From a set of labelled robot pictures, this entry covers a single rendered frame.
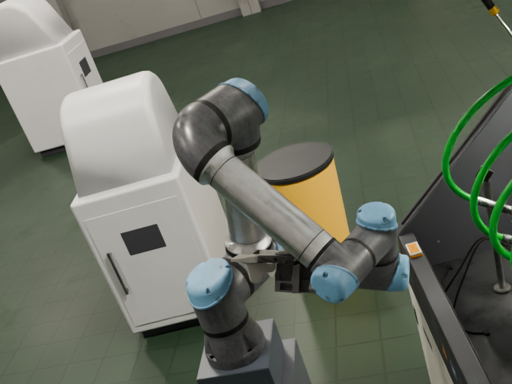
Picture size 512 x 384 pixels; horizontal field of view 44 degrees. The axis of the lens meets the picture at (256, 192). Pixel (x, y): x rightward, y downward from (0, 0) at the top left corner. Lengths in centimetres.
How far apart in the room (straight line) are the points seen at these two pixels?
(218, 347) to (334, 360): 134
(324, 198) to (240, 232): 159
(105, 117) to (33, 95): 370
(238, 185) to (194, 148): 11
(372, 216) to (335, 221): 192
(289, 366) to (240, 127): 66
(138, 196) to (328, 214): 91
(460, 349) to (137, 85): 202
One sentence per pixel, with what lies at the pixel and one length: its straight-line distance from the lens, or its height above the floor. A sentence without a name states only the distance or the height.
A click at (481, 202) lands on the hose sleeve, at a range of 135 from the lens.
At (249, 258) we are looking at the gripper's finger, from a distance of 129.
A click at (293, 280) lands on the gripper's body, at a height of 115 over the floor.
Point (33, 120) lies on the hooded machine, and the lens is 671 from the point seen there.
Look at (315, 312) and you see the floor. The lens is 308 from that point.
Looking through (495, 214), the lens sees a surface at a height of 125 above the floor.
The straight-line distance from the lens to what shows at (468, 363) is 133.
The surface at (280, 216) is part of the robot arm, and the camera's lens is 114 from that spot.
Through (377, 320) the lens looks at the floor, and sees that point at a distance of 294.
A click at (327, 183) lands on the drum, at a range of 300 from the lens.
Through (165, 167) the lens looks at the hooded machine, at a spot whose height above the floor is 87.
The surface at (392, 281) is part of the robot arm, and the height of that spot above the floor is 112.
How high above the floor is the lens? 189
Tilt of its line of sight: 26 degrees down
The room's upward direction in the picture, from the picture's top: 19 degrees counter-clockwise
